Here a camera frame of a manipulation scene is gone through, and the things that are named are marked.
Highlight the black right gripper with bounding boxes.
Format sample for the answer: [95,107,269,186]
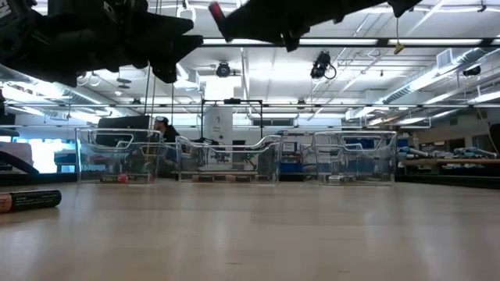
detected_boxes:
[220,0,423,52]

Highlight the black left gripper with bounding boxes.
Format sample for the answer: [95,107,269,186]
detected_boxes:
[34,0,204,87]

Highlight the clear plastic bin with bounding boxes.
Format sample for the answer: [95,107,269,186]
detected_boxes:
[300,130,398,187]
[175,134,283,183]
[74,127,179,185]

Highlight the white LED light bar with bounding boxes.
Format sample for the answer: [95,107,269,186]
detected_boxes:
[384,37,484,45]
[202,37,379,45]

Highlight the black monitor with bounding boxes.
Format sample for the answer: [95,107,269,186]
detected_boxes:
[96,115,152,148]

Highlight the person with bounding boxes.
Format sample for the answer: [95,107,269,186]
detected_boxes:
[153,115,181,175]

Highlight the white cylindrical tank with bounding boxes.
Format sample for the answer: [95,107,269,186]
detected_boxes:
[204,107,234,146]

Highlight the blue storage crate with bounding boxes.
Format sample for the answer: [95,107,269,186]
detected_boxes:
[53,151,77,165]

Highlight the white vent box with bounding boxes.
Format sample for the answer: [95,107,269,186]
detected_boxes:
[436,48,455,69]

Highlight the black overhead crossbeam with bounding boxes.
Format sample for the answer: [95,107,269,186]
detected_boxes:
[198,36,500,49]

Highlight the wooden bench top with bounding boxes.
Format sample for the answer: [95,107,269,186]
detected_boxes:
[402,157,500,165]

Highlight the blue rolled mats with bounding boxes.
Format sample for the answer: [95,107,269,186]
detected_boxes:
[452,146,498,159]

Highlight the white hanging ring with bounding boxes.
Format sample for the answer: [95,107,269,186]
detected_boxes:
[176,2,197,20]

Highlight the black hanging camera device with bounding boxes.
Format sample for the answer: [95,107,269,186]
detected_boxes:
[309,50,338,81]

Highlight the black round ceiling camera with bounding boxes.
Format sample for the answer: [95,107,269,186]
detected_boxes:
[215,61,232,78]

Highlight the black metal stand frame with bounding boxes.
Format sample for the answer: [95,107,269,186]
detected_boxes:
[199,97,264,168]

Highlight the black aluminium table frame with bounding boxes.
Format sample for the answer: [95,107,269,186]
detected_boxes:
[0,170,500,190]

